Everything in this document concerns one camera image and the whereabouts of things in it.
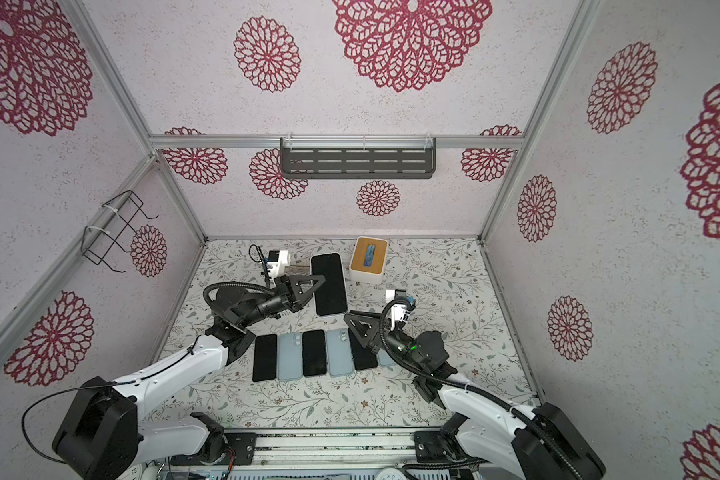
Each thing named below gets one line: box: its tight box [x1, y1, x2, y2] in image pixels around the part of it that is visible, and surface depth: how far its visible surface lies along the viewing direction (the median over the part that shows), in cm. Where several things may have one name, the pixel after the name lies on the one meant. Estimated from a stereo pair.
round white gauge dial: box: [375, 468, 406, 480], surface depth 69 cm
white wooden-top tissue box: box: [349, 236, 389, 284], surface depth 111 cm
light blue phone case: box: [277, 332, 303, 381], surface depth 91 cm
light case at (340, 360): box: [326, 328, 354, 377], surface depth 92 cm
